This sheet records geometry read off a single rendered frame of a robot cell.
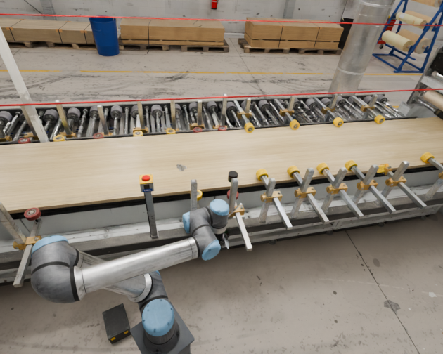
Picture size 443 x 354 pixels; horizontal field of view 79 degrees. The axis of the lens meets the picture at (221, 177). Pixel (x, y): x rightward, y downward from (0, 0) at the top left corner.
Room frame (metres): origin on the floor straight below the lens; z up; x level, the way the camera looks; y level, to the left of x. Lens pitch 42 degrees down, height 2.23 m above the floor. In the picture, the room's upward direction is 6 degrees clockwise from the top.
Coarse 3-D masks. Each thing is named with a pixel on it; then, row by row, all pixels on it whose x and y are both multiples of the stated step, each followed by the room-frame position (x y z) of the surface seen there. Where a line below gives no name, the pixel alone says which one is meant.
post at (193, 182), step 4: (192, 180) 1.13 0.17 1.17; (196, 180) 1.14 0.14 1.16; (192, 184) 1.11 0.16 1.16; (196, 184) 1.12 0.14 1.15; (192, 188) 1.11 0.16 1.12; (196, 188) 1.12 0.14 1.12; (192, 192) 1.11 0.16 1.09; (196, 192) 1.12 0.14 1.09; (192, 196) 1.11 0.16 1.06; (196, 196) 1.12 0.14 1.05; (192, 200) 1.11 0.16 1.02; (196, 200) 1.12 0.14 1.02; (192, 204) 1.11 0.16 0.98; (196, 204) 1.12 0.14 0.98; (192, 208) 1.11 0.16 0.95; (196, 208) 1.12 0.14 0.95
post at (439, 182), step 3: (438, 180) 1.71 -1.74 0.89; (441, 180) 1.70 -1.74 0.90; (435, 183) 1.71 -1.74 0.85; (438, 183) 1.70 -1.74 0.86; (441, 183) 1.69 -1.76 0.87; (432, 186) 1.71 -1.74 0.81; (435, 186) 1.70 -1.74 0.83; (438, 186) 1.69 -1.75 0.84; (432, 189) 1.70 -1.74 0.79; (435, 189) 1.68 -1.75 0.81; (438, 189) 1.69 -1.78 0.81; (429, 192) 1.70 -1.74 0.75; (432, 192) 1.69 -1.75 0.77; (429, 195) 1.69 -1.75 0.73; (432, 195) 1.69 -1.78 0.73
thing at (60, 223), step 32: (224, 192) 1.40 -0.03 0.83; (256, 192) 1.47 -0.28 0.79; (288, 192) 1.55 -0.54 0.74; (320, 192) 1.64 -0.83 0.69; (352, 192) 1.73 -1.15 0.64; (0, 224) 0.98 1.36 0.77; (32, 224) 1.03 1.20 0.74; (64, 224) 1.08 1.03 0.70; (96, 224) 1.13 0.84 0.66; (320, 224) 1.73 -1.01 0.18; (352, 224) 1.80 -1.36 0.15
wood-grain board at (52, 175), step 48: (48, 144) 1.67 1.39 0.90; (96, 144) 1.73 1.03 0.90; (144, 144) 1.79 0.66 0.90; (192, 144) 1.86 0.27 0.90; (240, 144) 1.93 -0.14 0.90; (288, 144) 2.00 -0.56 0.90; (336, 144) 2.07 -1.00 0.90; (384, 144) 2.15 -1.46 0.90; (432, 144) 2.23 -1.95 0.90; (0, 192) 1.13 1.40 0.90; (48, 192) 1.17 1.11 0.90; (96, 192) 1.21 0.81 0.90
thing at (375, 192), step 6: (354, 168) 1.67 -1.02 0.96; (360, 174) 1.59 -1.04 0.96; (372, 186) 1.47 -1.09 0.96; (372, 192) 1.43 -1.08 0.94; (378, 192) 1.41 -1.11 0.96; (378, 198) 1.37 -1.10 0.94; (384, 198) 1.36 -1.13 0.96; (384, 204) 1.31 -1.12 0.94; (390, 204) 1.30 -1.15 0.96; (390, 210) 1.26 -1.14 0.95
